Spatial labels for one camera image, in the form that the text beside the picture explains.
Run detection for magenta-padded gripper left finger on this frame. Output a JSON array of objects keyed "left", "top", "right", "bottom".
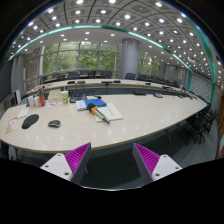
[{"left": 39, "top": 142, "right": 92, "bottom": 185}]

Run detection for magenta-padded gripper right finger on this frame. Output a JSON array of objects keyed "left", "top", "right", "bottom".
[{"left": 132, "top": 143, "right": 183, "bottom": 186}]

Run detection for black computer mouse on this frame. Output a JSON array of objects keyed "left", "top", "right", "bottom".
[{"left": 47, "top": 119, "right": 62, "bottom": 128}]

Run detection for black mouse pad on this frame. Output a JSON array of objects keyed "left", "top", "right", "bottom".
[{"left": 21, "top": 113, "right": 40, "bottom": 130}]

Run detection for black and orange handheld tool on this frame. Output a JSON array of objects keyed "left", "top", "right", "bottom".
[{"left": 86, "top": 102, "right": 111, "bottom": 125}]

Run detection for colourful sticker sheet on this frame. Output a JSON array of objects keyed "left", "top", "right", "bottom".
[{"left": 45, "top": 100, "right": 64, "bottom": 108}]

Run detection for blue book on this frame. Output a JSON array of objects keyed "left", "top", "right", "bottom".
[{"left": 83, "top": 98, "right": 108, "bottom": 109}]

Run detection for pale yellow notepad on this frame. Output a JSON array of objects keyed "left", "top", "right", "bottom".
[{"left": 94, "top": 102, "right": 124, "bottom": 123}]

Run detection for black desk device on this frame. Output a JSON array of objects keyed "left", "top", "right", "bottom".
[{"left": 68, "top": 92, "right": 88, "bottom": 104}]

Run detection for green printed paper cup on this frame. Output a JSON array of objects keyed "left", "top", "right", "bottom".
[{"left": 60, "top": 90, "right": 70, "bottom": 104}]

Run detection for white paper cup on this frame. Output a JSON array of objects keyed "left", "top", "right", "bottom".
[{"left": 27, "top": 95, "right": 35, "bottom": 108}]

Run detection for long curved conference table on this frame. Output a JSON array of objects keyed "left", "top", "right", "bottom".
[{"left": 26, "top": 78, "right": 198, "bottom": 101}]

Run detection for black desk microphones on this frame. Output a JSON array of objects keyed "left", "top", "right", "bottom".
[{"left": 66, "top": 79, "right": 174, "bottom": 91}]

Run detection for black office chairs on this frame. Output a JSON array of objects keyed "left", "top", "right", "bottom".
[{"left": 39, "top": 69, "right": 218, "bottom": 144}]

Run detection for ceiling lights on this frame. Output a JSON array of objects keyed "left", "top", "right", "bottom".
[{"left": 11, "top": 0, "right": 214, "bottom": 68}]

